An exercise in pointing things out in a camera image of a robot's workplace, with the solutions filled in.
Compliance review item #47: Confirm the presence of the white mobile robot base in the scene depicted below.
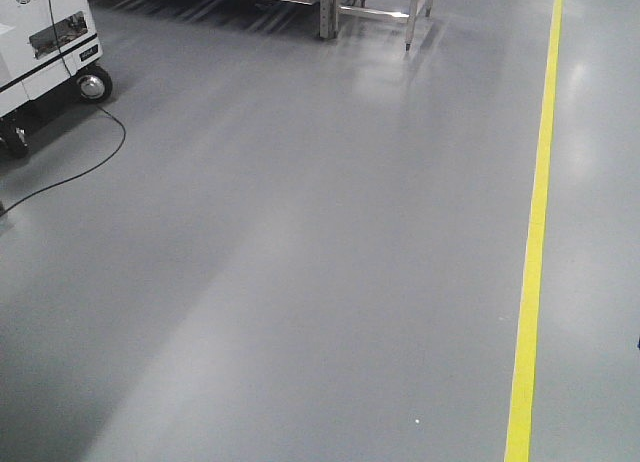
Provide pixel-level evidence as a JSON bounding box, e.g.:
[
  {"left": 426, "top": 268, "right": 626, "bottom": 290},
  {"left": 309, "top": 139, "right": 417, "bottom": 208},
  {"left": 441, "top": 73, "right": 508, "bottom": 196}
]
[{"left": 1, "top": 0, "right": 113, "bottom": 159}]

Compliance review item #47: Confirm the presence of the black floor cable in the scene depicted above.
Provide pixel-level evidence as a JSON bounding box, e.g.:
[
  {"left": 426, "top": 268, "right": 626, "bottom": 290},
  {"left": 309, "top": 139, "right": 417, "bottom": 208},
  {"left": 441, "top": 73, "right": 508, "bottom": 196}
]
[{"left": 0, "top": 104, "right": 127, "bottom": 218}]

